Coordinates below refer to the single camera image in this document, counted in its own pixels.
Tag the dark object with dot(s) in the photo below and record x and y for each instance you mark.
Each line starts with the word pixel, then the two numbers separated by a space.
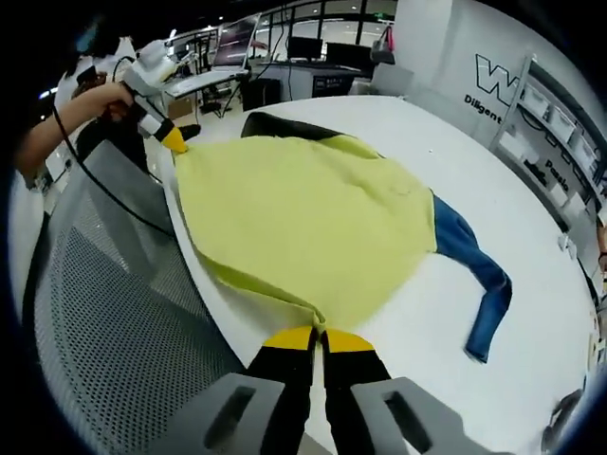
pixel 564 417

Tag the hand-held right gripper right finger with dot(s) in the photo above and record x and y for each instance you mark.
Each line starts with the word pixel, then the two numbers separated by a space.
pixel 355 393

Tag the white storage bin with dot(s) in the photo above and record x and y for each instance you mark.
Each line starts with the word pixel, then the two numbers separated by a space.
pixel 563 122
pixel 537 100
pixel 588 146

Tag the black computer monitor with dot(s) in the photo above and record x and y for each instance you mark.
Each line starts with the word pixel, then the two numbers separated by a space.
pixel 348 54
pixel 305 48

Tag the hanging handbag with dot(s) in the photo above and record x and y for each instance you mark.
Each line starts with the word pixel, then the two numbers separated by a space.
pixel 383 49

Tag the grey counter desk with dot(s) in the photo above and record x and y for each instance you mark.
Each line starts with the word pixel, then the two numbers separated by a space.
pixel 313 80

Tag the small black object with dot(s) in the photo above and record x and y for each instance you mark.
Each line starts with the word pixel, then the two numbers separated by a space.
pixel 192 132

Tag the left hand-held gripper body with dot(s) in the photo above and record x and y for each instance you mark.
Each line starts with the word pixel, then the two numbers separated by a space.
pixel 144 76

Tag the person's left hand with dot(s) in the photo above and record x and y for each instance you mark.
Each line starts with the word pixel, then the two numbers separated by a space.
pixel 99 104

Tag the grey mesh chair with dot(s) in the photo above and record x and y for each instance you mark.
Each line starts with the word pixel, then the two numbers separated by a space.
pixel 118 308

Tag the cardboard box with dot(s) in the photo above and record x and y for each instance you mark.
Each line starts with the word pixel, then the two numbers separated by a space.
pixel 182 108

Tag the grey shelving rack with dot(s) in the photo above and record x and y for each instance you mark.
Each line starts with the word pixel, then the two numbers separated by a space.
pixel 526 80

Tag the white side desk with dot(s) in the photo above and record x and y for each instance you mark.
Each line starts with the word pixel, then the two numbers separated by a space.
pixel 199 83

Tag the large curved monitor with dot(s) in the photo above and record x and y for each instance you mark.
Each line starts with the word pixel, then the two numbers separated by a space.
pixel 234 45

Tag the yellow garment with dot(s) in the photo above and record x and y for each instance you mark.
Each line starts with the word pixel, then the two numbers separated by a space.
pixel 303 218

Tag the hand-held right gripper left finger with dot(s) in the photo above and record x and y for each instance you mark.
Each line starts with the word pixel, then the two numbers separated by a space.
pixel 280 393

